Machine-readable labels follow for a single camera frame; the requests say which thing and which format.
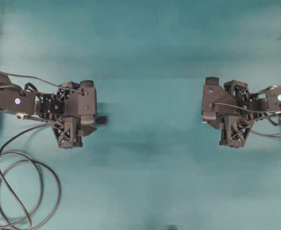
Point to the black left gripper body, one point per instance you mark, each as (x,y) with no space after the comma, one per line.
(51,107)

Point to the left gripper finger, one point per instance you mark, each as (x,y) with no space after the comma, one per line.
(86,130)

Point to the green table cloth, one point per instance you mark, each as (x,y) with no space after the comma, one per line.
(155,165)

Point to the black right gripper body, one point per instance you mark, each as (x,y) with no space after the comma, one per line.
(237,126)

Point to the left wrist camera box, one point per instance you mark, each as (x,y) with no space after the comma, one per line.
(82,105)

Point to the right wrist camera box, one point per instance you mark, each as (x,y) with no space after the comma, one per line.
(213,93)

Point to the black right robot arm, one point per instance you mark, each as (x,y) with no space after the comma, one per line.
(269,101)

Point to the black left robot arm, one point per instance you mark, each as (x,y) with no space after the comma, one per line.
(20,101)

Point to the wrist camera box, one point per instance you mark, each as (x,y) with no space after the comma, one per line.
(82,105)
(213,93)

